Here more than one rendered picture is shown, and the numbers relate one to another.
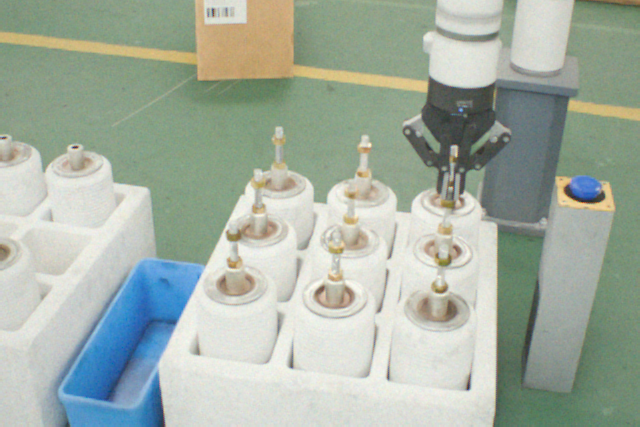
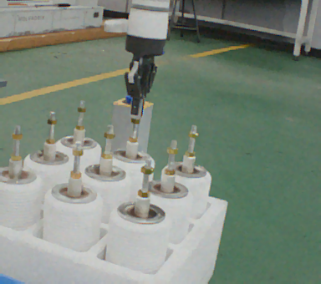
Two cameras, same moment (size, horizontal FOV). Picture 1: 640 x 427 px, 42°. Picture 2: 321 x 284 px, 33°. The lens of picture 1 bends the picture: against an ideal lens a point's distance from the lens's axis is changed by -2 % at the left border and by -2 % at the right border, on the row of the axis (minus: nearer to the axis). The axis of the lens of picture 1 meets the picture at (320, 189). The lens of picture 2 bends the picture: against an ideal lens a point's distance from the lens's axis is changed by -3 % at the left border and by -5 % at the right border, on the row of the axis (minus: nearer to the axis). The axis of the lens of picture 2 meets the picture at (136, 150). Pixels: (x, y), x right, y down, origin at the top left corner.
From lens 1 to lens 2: 1.13 m
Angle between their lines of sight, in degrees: 72
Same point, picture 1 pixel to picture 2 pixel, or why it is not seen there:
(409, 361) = (200, 201)
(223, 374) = (180, 266)
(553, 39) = not seen: outside the picture
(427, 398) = (216, 213)
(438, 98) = (155, 48)
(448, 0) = not seen: outside the picture
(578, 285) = not seen: hidden behind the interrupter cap
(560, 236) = (141, 128)
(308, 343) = (182, 220)
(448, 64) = (161, 26)
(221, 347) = (162, 255)
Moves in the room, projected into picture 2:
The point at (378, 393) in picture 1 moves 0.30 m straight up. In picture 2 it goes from (209, 223) to (236, 63)
